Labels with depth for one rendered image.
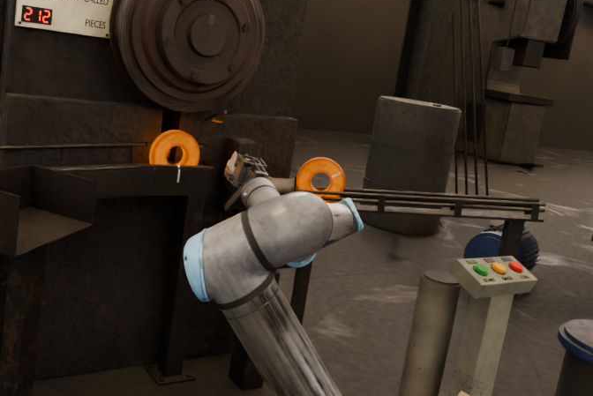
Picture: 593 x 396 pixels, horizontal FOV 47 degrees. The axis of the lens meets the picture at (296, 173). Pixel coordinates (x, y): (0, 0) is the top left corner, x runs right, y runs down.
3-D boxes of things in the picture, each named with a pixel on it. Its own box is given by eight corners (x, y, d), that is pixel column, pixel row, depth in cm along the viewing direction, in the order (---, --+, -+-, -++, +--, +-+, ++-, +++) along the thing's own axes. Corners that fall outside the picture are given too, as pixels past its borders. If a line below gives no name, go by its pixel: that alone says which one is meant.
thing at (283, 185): (266, 192, 226) (267, 175, 225) (294, 194, 226) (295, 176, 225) (266, 196, 220) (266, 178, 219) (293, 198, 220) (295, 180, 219)
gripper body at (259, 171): (261, 157, 189) (275, 176, 179) (251, 183, 191) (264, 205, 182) (236, 152, 185) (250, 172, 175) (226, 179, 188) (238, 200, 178)
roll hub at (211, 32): (150, 77, 192) (161, -25, 187) (236, 86, 207) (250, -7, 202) (157, 79, 187) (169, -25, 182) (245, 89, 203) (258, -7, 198)
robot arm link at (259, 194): (273, 250, 168) (253, 223, 162) (257, 223, 178) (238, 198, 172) (304, 227, 168) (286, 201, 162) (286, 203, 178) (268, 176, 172)
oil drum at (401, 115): (340, 212, 497) (360, 91, 481) (400, 211, 531) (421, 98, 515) (393, 237, 449) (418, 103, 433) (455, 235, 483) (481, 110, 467)
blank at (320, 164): (310, 211, 226) (310, 213, 222) (288, 170, 223) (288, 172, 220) (352, 190, 224) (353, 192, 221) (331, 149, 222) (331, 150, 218)
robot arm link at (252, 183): (271, 217, 179) (238, 212, 174) (265, 207, 183) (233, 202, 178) (283, 187, 176) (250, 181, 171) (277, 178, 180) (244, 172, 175)
